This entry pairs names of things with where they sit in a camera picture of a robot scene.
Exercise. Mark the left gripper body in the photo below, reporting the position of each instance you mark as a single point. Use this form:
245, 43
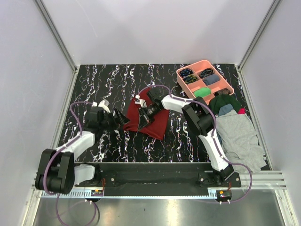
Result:
109, 123

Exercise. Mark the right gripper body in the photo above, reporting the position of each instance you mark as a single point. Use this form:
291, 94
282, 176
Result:
151, 111

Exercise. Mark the red cloth napkin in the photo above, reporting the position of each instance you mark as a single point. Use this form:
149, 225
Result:
155, 130

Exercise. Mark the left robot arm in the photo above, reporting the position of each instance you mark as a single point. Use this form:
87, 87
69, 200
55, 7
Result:
57, 173

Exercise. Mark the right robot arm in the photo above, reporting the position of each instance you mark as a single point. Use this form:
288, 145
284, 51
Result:
200, 120

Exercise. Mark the green rolled cloth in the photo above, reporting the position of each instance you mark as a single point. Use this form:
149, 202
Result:
202, 92

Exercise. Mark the pink compartment tray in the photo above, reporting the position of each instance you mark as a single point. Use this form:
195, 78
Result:
202, 79

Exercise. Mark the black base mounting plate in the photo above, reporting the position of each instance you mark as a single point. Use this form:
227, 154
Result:
147, 180

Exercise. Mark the blue rolled cloth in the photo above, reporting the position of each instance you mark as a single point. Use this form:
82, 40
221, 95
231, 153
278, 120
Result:
211, 79

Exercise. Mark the dark green cloth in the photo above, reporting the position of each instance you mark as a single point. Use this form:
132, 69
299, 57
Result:
221, 100

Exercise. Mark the magenta cloth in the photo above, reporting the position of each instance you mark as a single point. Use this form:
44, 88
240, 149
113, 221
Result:
241, 111

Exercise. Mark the grey cloth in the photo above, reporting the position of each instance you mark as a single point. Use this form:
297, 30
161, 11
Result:
240, 142

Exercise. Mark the left aluminium frame post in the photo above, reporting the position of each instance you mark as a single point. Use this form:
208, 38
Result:
57, 37

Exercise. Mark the aluminium frame post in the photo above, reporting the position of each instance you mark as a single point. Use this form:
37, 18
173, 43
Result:
264, 24
57, 37

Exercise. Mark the right aluminium frame post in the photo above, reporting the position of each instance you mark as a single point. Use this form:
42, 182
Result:
264, 24

